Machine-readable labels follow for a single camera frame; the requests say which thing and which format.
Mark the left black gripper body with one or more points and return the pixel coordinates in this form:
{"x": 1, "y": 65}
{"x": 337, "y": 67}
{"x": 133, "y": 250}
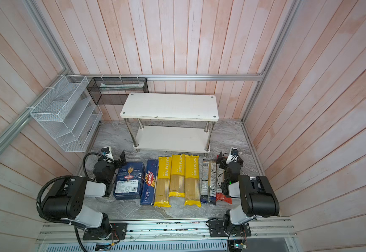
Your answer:
{"x": 118, "y": 160}

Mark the blue clear spaghetti pack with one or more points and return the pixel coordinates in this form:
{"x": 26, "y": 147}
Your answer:
{"x": 208, "y": 182}

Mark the red clear spaghetti pack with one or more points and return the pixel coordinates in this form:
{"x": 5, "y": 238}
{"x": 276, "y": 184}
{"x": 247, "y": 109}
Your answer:
{"x": 219, "y": 194}

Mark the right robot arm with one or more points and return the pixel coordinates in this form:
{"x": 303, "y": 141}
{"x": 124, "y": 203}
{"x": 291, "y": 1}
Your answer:
{"x": 256, "y": 195}

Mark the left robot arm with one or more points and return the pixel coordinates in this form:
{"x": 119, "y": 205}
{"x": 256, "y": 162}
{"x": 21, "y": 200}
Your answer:
{"x": 61, "y": 199}

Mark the wide blue Barilla pasta box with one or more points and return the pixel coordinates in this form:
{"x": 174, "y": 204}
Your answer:
{"x": 129, "y": 182}

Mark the right yellow Pastatime spaghetti pack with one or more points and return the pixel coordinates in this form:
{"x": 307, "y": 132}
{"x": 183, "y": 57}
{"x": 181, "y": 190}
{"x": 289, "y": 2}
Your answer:
{"x": 192, "y": 181}

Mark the yellow pastatime spaghetti pack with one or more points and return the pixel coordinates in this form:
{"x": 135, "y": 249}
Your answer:
{"x": 192, "y": 181}
{"x": 177, "y": 180}
{"x": 163, "y": 182}

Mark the narrow blue Barilla spaghetti box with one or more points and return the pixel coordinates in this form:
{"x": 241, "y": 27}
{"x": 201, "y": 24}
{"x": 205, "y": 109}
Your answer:
{"x": 150, "y": 179}

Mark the left yellow Pastatime spaghetti pack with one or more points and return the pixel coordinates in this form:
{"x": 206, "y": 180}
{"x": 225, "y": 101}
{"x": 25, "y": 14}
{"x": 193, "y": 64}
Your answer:
{"x": 163, "y": 182}

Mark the white two-tier shelf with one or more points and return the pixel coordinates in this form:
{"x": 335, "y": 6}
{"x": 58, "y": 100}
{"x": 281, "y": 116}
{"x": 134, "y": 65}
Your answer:
{"x": 170, "y": 107}

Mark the middle yellow Pastatime spaghetti pack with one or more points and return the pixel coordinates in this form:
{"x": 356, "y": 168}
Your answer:
{"x": 177, "y": 180}

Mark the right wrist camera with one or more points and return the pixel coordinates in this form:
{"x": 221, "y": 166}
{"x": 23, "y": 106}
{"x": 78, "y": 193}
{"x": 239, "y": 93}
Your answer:
{"x": 233, "y": 155}

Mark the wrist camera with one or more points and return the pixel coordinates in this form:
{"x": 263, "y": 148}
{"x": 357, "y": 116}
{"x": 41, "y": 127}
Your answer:
{"x": 233, "y": 155}
{"x": 107, "y": 151}

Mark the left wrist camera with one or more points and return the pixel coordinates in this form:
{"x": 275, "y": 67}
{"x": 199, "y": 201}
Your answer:
{"x": 107, "y": 151}

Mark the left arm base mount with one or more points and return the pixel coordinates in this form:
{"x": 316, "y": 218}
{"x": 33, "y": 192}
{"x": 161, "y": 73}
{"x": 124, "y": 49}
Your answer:
{"x": 115, "y": 231}

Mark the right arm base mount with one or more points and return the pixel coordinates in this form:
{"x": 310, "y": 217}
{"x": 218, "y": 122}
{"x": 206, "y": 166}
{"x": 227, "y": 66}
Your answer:
{"x": 220, "y": 228}

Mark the black wire mesh basket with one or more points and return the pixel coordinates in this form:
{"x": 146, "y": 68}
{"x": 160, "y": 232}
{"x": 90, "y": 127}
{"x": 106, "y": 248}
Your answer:
{"x": 114, "y": 91}

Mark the white wire mesh rack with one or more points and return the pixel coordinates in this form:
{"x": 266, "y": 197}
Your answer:
{"x": 68, "y": 117}

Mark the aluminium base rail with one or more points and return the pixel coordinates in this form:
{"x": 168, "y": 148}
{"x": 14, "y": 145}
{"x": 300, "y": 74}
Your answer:
{"x": 173, "y": 229}

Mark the aluminium wall frame rail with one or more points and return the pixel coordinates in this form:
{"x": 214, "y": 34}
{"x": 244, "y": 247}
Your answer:
{"x": 12, "y": 131}

